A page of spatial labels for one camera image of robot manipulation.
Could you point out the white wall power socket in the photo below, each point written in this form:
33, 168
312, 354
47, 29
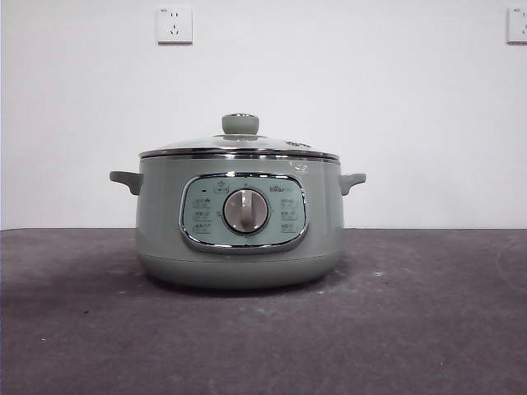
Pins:
174, 25
518, 25

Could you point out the glass lid with green knob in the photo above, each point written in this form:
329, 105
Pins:
239, 123

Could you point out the sage green electric cooking pot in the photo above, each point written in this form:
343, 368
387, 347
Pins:
164, 230

